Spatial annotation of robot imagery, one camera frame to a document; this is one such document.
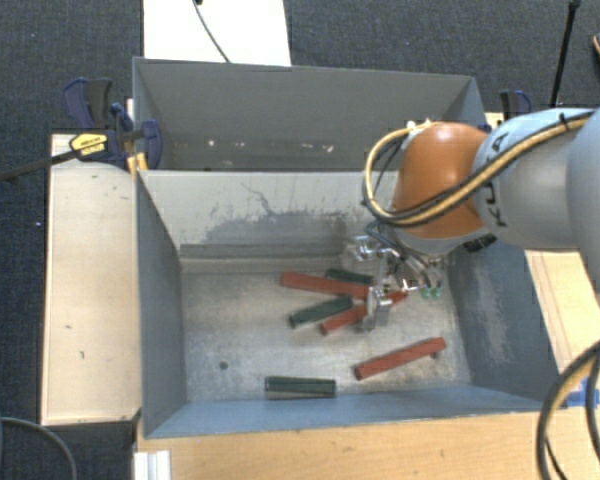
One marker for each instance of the red-brown flat block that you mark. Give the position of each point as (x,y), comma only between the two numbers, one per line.
(325,284)
(400,358)
(342,320)

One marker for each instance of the pale wood board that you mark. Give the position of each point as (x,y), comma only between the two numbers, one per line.
(90,293)

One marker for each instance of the grey metal bin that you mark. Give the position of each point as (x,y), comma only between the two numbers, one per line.
(240,318)

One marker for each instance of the dark green flat block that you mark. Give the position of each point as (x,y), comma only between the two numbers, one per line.
(350,275)
(320,311)
(300,386)

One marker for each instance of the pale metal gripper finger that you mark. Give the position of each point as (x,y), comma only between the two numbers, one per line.
(385,313)
(371,313)

